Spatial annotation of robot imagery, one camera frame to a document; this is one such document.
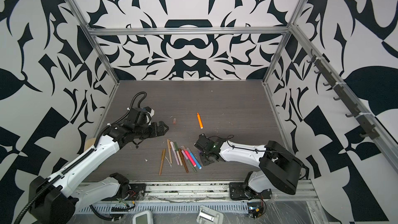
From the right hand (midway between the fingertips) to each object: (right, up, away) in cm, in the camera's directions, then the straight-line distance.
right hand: (206, 158), depth 84 cm
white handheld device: (-27, -17, -19) cm, 37 cm away
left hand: (-22, +18, -6) cm, 29 cm away
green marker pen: (-7, -4, -3) cm, 9 cm away
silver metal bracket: (0, -18, -17) cm, 25 cm away
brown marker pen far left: (-23, -2, -2) cm, 24 cm away
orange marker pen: (-3, +17, +14) cm, 23 cm away
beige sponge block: (-64, +7, +2) cm, 64 cm away
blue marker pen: (-7, 0, 0) cm, 7 cm away
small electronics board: (+22, -18, -13) cm, 31 cm away
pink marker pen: (-9, +1, 0) cm, 9 cm away
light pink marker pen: (-17, +3, +2) cm, 18 cm away
